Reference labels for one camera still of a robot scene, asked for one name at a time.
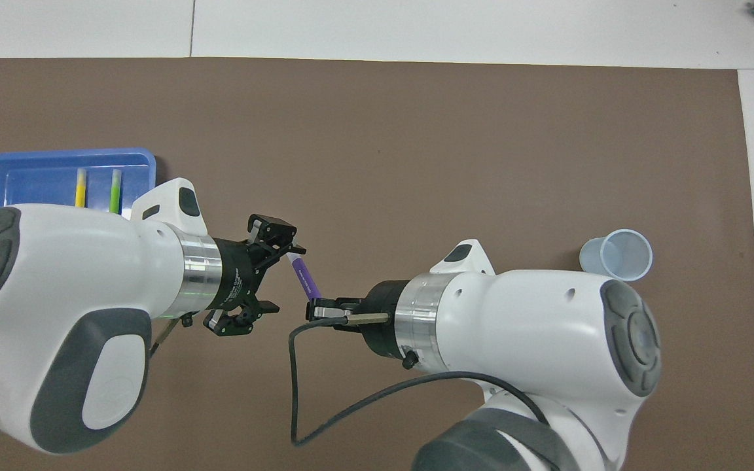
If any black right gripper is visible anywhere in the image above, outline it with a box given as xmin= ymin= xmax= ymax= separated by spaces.
xmin=305 ymin=279 xmax=412 ymax=362

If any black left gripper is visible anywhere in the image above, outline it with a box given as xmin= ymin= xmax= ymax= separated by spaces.
xmin=203 ymin=213 xmax=308 ymax=338

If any purple marker pen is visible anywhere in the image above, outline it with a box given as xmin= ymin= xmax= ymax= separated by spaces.
xmin=287 ymin=253 xmax=323 ymax=302

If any blue plastic tray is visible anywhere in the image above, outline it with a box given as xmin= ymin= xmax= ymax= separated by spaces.
xmin=0 ymin=148 xmax=157 ymax=220

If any brown table mat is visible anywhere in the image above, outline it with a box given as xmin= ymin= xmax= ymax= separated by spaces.
xmin=0 ymin=57 xmax=754 ymax=471

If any clear plastic cup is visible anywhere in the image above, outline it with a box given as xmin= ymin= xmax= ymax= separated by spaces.
xmin=578 ymin=228 xmax=654 ymax=283

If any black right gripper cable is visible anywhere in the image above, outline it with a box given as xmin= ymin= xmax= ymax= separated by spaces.
xmin=288 ymin=312 xmax=552 ymax=448

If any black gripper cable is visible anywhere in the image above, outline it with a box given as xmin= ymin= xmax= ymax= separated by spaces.
xmin=288 ymin=312 xmax=552 ymax=448
xmin=148 ymin=316 xmax=185 ymax=359

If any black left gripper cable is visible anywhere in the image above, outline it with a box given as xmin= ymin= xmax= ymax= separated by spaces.
xmin=148 ymin=316 xmax=185 ymax=359

